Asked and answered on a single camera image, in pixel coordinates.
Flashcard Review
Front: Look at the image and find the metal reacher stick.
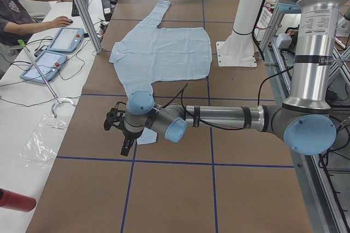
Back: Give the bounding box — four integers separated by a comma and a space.
18, 39, 76, 118

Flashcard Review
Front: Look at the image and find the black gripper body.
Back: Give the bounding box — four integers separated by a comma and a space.
122, 127, 142, 143

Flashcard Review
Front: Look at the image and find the lower blue teach pendant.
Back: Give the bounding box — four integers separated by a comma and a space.
20, 50, 68, 84

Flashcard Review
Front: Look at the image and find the seated person grey shirt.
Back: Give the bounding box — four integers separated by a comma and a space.
1, 0, 72, 46

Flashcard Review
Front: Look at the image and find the black keyboard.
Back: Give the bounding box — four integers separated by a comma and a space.
71, 0, 90, 17

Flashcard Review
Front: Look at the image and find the blue teach pendant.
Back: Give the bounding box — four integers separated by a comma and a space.
47, 27, 84, 53
20, 50, 68, 84

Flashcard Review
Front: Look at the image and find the light blue shirt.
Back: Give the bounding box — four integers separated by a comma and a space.
109, 0, 212, 143

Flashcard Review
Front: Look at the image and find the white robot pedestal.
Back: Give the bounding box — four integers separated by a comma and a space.
216, 0, 264, 67

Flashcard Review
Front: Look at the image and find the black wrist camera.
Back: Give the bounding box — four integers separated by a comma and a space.
103, 102, 126, 131

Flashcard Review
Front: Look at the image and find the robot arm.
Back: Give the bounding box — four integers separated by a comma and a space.
104, 0, 348, 156

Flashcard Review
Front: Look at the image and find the clear plastic bag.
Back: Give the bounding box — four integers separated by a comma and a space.
14, 114, 71, 172

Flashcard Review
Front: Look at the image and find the upper blue teach pendant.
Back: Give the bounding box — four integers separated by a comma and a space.
47, 27, 84, 53

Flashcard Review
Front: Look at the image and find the aluminium frame post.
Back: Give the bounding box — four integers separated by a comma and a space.
74, 0, 102, 54

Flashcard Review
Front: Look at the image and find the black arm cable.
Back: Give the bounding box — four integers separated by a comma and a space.
161, 60, 298, 132

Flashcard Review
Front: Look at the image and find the red cylinder bottle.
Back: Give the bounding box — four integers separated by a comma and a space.
1, 189, 37, 212

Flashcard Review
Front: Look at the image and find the aluminium frame rack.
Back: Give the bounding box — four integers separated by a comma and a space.
256, 0, 350, 233

